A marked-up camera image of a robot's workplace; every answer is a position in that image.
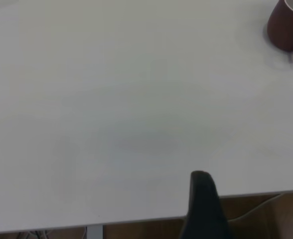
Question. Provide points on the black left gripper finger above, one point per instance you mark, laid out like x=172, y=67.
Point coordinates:
x=203, y=211

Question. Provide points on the red ceramic mug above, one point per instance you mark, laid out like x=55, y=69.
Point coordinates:
x=283, y=30

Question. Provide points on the grey metal table leg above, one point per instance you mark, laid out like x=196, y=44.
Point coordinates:
x=94, y=232

